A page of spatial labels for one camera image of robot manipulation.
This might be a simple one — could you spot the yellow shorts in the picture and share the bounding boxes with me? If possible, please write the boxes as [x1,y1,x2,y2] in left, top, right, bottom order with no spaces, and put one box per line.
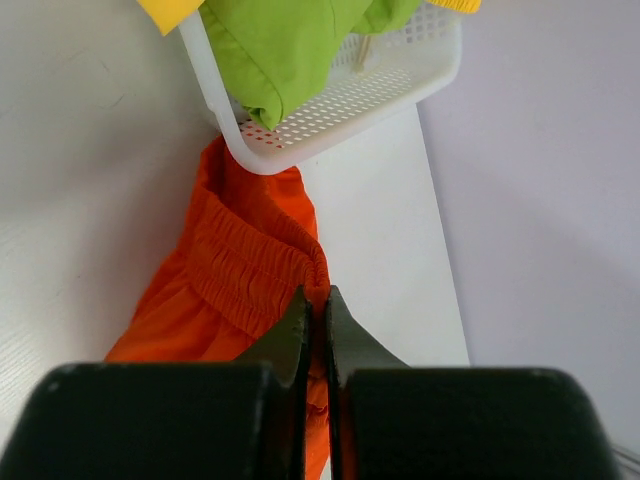
[137,0,482,35]

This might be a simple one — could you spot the white plastic basket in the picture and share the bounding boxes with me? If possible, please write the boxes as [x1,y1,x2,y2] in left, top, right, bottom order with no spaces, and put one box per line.
[179,2,462,175]

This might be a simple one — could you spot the lime green shorts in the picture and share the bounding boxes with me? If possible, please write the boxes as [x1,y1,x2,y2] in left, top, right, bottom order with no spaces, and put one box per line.
[199,0,419,130]

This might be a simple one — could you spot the orange shorts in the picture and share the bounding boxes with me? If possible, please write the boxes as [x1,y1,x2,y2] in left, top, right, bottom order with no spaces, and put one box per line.
[104,135,334,480]

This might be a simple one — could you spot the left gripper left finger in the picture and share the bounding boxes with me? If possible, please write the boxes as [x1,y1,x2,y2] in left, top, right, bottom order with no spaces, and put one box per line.
[1,291,312,479]

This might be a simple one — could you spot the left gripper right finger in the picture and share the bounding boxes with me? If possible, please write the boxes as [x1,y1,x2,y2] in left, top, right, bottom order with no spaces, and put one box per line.
[325,289,621,479]

